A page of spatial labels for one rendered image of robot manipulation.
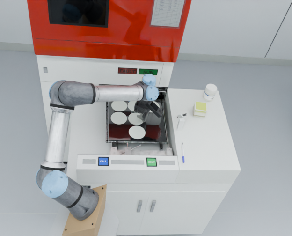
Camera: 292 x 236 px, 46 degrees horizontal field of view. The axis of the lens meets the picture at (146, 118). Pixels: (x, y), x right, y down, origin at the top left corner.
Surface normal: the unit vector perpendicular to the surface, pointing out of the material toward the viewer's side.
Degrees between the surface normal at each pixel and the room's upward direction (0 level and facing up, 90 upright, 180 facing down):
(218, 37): 90
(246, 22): 90
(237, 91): 0
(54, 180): 40
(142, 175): 90
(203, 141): 0
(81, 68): 90
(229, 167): 0
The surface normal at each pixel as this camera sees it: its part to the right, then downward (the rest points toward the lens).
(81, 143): 0.13, -0.65
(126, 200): 0.07, 0.76
